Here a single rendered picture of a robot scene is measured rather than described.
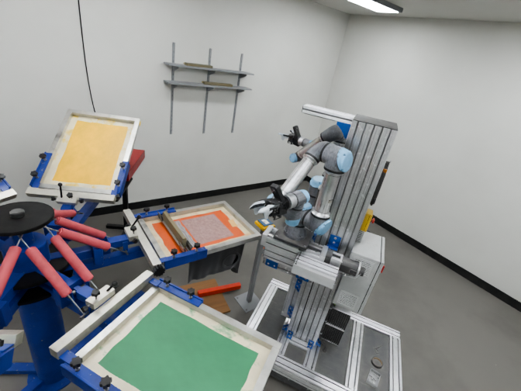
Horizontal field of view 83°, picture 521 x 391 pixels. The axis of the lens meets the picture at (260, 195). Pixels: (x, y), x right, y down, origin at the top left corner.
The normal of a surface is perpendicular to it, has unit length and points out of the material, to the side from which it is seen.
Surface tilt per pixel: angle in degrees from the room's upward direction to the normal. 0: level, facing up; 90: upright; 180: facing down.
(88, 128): 32
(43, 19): 90
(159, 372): 0
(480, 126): 90
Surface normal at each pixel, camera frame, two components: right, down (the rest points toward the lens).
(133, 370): 0.17, -0.88
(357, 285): -0.38, 0.36
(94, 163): 0.20, -0.50
